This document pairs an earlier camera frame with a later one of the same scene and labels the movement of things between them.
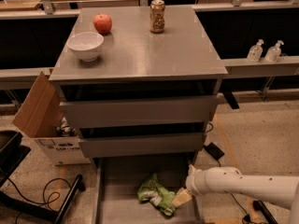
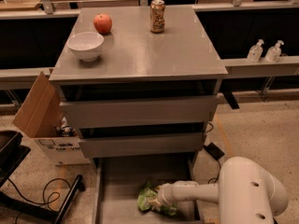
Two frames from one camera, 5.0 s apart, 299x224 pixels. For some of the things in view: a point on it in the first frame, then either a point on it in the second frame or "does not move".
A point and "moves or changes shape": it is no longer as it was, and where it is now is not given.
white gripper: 197,183 to 165,195
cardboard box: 39,117 does not move
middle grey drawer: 142,145 does not move
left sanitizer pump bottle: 255,52 does not move
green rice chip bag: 153,190 moves or changes shape
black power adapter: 214,150 does not move
